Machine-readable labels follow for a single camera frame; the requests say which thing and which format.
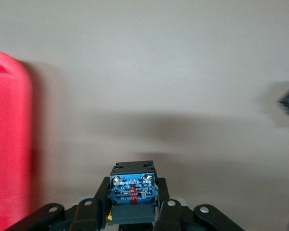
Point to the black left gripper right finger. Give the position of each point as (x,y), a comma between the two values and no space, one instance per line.
(171,216)

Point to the red plastic tray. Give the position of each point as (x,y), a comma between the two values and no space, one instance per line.
(9,144)

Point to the red button switch red-marked label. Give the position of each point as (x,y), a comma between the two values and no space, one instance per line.
(132,190)

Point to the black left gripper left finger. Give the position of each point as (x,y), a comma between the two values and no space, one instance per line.
(86,214)

